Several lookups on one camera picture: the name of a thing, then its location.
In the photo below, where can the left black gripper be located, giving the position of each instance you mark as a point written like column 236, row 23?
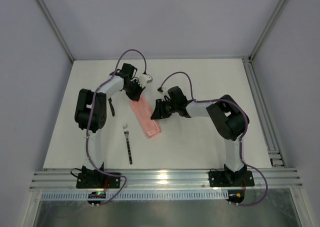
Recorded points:
column 133, row 90

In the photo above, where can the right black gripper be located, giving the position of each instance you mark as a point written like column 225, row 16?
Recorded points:
column 163, row 107

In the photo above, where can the pink satin napkin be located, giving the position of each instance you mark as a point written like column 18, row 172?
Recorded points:
column 143, row 112

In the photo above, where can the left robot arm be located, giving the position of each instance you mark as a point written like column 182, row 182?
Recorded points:
column 91, row 110

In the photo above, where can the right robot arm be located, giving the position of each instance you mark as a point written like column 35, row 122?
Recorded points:
column 228, row 118

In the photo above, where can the black knife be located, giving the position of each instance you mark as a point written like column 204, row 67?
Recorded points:
column 112, row 109

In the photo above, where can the right controller board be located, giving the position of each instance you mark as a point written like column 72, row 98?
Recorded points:
column 235, row 197

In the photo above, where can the controller board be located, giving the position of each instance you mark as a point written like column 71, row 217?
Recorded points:
column 95, row 198
column 235, row 197

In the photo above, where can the left controller board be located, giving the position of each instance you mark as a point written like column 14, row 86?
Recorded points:
column 95, row 198

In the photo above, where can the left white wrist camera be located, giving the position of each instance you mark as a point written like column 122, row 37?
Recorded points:
column 145, row 79

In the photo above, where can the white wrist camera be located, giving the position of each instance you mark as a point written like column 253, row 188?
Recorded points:
column 145, row 79
column 164, row 93

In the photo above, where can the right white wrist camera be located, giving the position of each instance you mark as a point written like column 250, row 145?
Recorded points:
column 164, row 93

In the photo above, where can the silver fork black handle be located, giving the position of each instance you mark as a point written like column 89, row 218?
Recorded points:
column 126, row 134

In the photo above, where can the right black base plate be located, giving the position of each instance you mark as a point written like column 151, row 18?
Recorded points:
column 228, row 178

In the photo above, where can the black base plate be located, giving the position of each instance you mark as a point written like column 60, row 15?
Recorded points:
column 228, row 178
column 93, row 179

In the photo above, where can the grey slotted cable duct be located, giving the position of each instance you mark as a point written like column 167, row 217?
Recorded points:
column 135, row 195

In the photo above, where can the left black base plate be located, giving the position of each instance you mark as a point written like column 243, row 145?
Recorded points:
column 93, row 179

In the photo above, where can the right side aluminium rail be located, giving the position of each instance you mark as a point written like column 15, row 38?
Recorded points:
column 273, row 145

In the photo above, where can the aluminium rail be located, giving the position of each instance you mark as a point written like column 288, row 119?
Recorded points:
column 273, row 145
column 164, row 179

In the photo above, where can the aluminium front rail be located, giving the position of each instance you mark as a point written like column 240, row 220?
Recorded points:
column 164, row 179

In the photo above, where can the left corner frame post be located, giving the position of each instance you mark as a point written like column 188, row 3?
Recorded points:
column 54, row 27

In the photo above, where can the corner frame post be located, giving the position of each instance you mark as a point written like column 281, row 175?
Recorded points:
column 271, row 22
column 54, row 27

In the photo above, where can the right corner frame post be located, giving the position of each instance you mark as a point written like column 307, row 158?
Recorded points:
column 271, row 22

